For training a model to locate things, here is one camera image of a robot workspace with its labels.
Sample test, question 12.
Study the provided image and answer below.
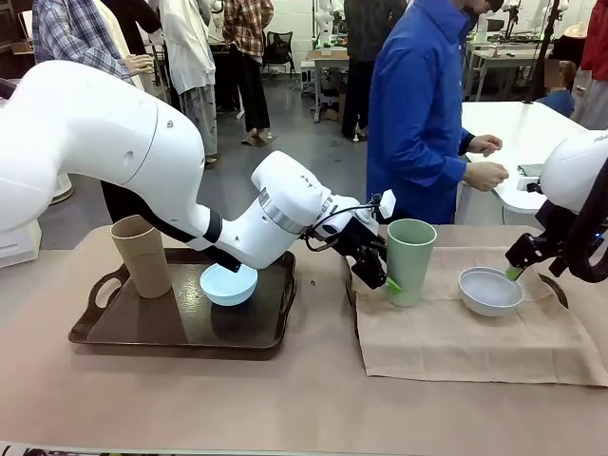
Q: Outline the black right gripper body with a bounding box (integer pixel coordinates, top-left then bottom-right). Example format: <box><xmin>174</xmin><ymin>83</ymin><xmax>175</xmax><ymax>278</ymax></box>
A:
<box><xmin>503</xmin><ymin>232</ymin><xmax>564</xmax><ymax>267</ymax></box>

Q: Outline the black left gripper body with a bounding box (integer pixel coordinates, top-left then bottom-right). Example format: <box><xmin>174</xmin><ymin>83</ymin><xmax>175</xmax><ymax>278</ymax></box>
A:
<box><xmin>327</xmin><ymin>211</ymin><xmax>387</xmax><ymax>260</ymax></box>

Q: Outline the tall green cup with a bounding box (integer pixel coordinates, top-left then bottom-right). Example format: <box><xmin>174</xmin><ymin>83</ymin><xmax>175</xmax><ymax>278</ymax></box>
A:
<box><xmin>386</xmin><ymin>218</ymin><xmax>438</xmax><ymax>308</ymax></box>

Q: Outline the grey white bowl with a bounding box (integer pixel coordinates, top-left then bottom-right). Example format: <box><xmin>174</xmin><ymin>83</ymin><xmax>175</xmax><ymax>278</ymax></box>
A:
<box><xmin>457</xmin><ymin>266</ymin><xmax>525</xmax><ymax>318</ymax></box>

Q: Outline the beige cloth mat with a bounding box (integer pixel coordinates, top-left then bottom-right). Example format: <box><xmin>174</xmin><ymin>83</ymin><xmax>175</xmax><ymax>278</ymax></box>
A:
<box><xmin>340</xmin><ymin>245</ymin><xmax>608</xmax><ymax>387</ymax></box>

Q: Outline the light blue bowl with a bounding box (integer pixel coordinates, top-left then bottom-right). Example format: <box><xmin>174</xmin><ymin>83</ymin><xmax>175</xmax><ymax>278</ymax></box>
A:
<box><xmin>199</xmin><ymin>263</ymin><xmax>259</xmax><ymax>307</ymax></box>

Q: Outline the tall brown cup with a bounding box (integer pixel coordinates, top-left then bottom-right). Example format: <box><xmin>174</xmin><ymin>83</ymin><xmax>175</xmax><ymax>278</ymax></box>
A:
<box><xmin>109</xmin><ymin>215</ymin><xmax>173</xmax><ymax>299</ymax></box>

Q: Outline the person right forearm blue sleeve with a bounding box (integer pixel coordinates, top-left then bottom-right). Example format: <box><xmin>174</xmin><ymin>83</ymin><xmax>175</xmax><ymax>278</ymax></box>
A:
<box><xmin>417</xmin><ymin>142</ymin><xmax>469</xmax><ymax>187</ymax></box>

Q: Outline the dark brown serving tray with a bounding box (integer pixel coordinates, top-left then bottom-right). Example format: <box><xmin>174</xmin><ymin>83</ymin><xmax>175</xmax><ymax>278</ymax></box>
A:
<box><xmin>68</xmin><ymin>248</ymin><xmax>297</xmax><ymax>352</ymax></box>
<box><xmin>345</xmin><ymin>258</ymin><xmax>570</xmax><ymax>341</ymax></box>

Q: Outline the person right hand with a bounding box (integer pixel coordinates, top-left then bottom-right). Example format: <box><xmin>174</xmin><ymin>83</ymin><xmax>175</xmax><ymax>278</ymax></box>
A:
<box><xmin>464</xmin><ymin>162</ymin><xmax>510</xmax><ymax>193</ymax></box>

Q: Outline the person left hand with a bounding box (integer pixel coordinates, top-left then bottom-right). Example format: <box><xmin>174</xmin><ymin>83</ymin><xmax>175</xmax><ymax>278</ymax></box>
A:
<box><xmin>467</xmin><ymin>134</ymin><xmax>504</xmax><ymax>157</ymax></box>

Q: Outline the plaid shirt bystander hand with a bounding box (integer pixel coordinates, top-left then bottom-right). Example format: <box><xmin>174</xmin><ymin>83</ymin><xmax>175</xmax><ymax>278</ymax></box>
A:
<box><xmin>125</xmin><ymin>53</ymin><xmax>156</xmax><ymax>76</ymax></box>

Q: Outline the white rounded table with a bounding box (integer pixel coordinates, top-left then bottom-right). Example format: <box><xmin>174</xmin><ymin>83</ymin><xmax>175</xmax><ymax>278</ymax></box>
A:
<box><xmin>460</xmin><ymin>100</ymin><xmax>599</xmax><ymax>214</ymax></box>

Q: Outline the person in blue shirt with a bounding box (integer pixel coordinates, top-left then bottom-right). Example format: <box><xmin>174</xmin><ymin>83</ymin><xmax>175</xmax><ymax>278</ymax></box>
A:
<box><xmin>366</xmin><ymin>0</ymin><xmax>476</xmax><ymax>225</ymax></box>

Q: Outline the seated person in blue top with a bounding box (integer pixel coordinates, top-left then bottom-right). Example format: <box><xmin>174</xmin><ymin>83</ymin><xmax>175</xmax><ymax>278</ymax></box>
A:
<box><xmin>539</xmin><ymin>59</ymin><xmax>579</xmax><ymax>118</ymax></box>

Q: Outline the wooden top workbench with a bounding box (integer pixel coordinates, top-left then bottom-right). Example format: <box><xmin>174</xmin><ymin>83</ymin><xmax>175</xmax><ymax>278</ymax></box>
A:
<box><xmin>306</xmin><ymin>47</ymin><xmax>376</xmax><ymax>123</ymax></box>

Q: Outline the bystander in dark jacket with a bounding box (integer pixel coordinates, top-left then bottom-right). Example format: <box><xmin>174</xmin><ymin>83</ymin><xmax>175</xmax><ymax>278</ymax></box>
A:
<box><xmin>340</xmin><ymin>0</ymin><xmax>409</xmax><ymax>142</ymax></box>

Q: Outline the grey background workbench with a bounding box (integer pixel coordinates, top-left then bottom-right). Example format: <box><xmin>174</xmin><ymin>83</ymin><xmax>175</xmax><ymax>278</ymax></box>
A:
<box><xmin>467</xmin><ymin>40</ymin><xmax>552</xmax><ymax>101</ymax></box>

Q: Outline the black tripod pole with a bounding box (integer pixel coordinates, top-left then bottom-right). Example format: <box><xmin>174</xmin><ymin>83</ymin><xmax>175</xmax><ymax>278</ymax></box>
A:
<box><xmin>522</xmin><ymin>0</ymin><xmax>561</xmax><ymax>104</ymax></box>

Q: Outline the black office chair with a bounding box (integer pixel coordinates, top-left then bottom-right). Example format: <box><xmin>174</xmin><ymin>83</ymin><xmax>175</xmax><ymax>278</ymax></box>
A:
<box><xmin>262</xmin><ymin>30</ymin><xmax>295</xmax><ymax>77</ymax></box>

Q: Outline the bystander in red jacket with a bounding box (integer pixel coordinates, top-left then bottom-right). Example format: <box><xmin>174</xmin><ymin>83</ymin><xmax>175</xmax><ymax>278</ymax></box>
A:
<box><xmin>572</xmin><ymin>0</ymin><xmax>608</xmax><ymax>130</ymax></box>

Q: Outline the bystander in red plaid shirt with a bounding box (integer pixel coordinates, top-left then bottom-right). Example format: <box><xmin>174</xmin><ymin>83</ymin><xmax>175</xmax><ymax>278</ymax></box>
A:
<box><xmin>216</xmin><ymin>0</ymin><xmax>276</xmax><ymax>146</ymax></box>

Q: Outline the bystander in white coat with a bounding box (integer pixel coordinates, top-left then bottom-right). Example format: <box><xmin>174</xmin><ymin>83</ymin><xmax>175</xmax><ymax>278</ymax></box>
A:
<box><xmin>159</xmin><ymin>0</ymin><xmax>219</xmax><ymax>170</ymax></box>

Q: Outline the bystander in pale open jacket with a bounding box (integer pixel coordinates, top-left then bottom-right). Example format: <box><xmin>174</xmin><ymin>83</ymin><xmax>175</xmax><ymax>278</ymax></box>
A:
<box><xmin>93</xmin><ymin>0</ymin><xmax>163</xmax><ymax>104</ymax></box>

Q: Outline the bystander in blue plaid shirt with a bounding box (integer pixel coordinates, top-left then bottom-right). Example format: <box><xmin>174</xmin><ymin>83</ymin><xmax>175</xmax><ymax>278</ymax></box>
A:
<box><xmin>31</xmin><ymin>0</ymin><xmax>158</xmax><ymax>224</ymax></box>

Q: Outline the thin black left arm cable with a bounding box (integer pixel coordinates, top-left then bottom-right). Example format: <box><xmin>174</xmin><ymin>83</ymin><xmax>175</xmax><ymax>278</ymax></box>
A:
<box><xmin>303</xmin><ymin>201</ymin><xmax>381</xmax><ymax>253</ymax></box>

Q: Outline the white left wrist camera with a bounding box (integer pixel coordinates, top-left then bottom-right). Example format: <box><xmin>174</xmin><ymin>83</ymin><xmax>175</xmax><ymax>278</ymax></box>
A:
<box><xmin>377</xmin><ymin>188</ymin><xmax>398</xmax><ymax>222</ymax></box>

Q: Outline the thick black braided cable bundle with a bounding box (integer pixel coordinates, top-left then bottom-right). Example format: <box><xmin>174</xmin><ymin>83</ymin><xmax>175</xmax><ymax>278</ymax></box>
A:
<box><xmin>545</xmin><ymin>156</ymin><xmax>608</xmax><ymax>284</ymax></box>

